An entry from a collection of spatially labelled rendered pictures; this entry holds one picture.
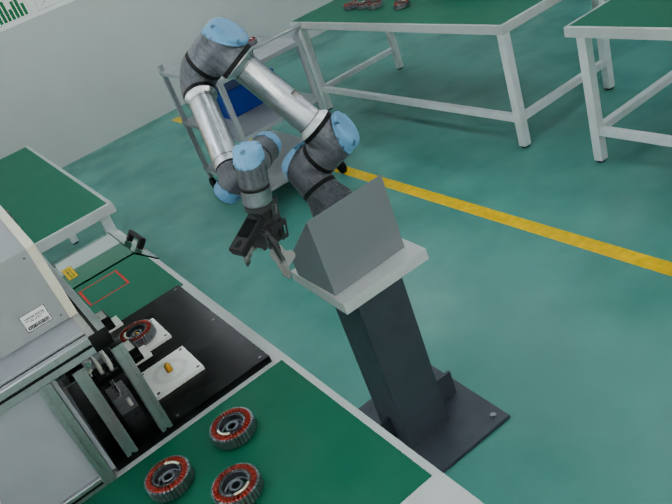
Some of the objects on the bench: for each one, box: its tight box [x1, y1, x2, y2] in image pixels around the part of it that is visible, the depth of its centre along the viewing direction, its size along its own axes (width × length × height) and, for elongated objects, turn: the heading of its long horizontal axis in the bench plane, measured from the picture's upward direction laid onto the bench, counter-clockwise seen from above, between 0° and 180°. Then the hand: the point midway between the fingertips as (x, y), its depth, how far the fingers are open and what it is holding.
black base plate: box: [61, 285, 272, 471], centre depth 208 cm, size 47×64×2 cm
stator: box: [144, 455, 194, 503], centre depth 164 cm, size 11×11×4 cm
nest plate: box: [144, 318, 172, 351], centre depth 218 cm, size 15×15×1 cm
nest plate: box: [142, 346, 205, 401], centre depth 199 cm, size 15×15×1 cm
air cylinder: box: [105, 380, 138, 416], centre depth 192 cm, size 5×8×6 cm
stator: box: [209, 407, 257, 450], centre depth 172 cm, size 11×11×4 cm
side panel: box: [0, 382, 117, 504], centre depth 161 cm, size 28×3×32 cm, turn 153°
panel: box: [51, 377, 116, 470], centre depth 192 cm, size 1×66×30 cm, turn 63°
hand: (266, 274), depth 186 cm, fingers open, 14 cm apart
